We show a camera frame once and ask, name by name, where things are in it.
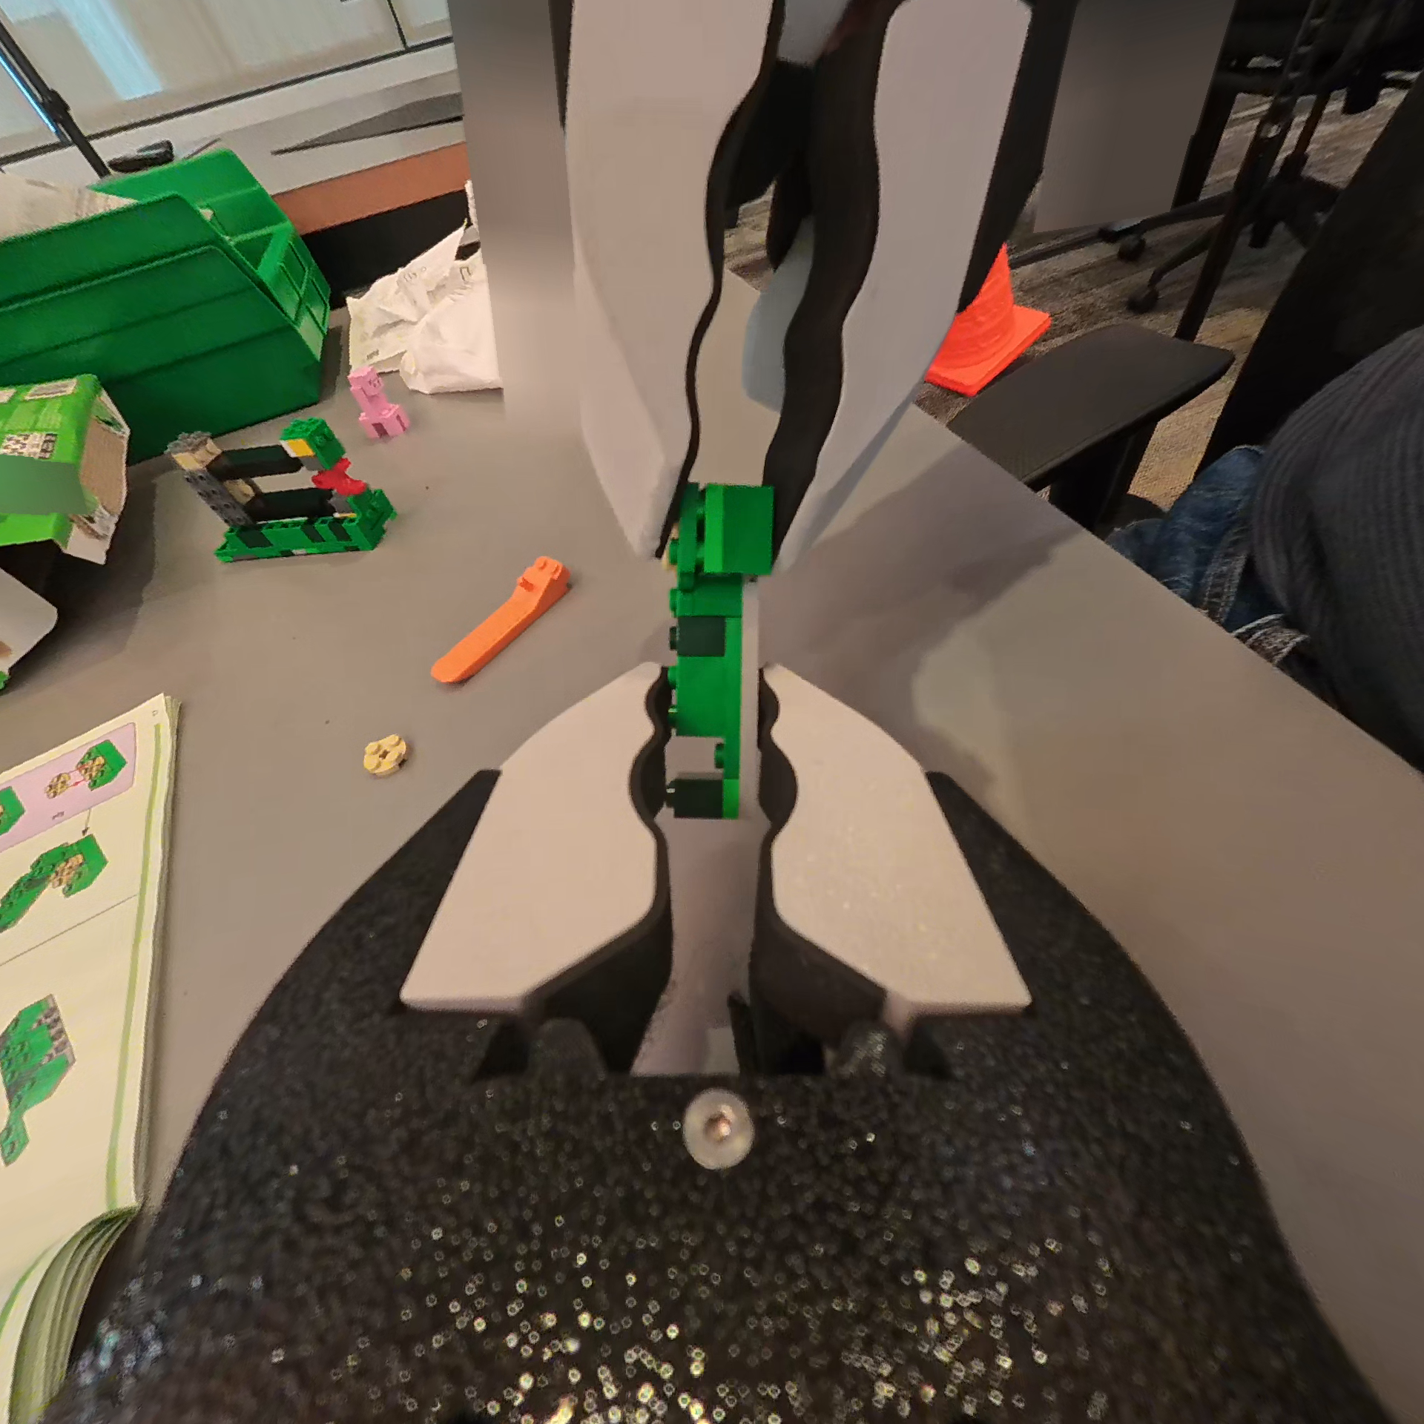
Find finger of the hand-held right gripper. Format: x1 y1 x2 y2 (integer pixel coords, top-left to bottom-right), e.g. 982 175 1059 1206
565 0 784 560
765 0 1033 559

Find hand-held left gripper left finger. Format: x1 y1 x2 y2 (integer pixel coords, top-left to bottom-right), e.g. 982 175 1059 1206
397 664 675 1026

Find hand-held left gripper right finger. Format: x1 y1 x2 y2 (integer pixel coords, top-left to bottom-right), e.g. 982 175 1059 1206
760 669 1035 1021

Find green brick assembly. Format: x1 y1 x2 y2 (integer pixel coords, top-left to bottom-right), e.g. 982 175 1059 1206
665 562 750 823

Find grey desk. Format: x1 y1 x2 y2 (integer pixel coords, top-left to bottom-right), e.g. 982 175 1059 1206
0 262 1424 1424

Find orange traffic cone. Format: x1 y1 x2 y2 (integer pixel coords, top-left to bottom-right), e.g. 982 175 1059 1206
926 245 1055 399

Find white paper bags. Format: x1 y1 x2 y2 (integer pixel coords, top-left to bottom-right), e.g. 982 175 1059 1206
347 221 506 397

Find grey furniture panel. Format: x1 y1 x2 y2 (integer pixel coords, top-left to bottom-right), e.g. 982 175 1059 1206
1033 0 1240 238

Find black chair armrest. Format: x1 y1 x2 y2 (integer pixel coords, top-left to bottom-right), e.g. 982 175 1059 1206
950 326 1238 494

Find orange brick separator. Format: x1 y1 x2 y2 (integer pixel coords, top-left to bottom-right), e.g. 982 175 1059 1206
431 555 572 686

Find pink brick figure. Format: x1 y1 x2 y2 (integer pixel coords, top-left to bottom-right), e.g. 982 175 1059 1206
348 367 411 443

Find black and green brick build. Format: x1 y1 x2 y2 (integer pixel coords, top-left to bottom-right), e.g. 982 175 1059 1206
167 420 399 565

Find green plastic bin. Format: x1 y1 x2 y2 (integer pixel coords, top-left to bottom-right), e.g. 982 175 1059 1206
96 150 303 242
0 196 333 465

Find person's blue jeans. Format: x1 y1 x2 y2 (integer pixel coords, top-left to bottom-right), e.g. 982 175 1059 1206
1104 445 1318 672

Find brick instruction booklet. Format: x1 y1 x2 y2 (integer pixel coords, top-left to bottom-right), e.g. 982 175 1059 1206
0 694 182 1424

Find person's grey sweater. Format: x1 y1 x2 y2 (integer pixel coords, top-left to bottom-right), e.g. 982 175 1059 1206
1250 326 1424 772

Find black tripod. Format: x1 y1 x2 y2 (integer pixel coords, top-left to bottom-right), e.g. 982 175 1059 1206
0 18 116 180

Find green toy set box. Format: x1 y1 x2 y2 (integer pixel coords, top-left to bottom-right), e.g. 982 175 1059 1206
0 375 131 565

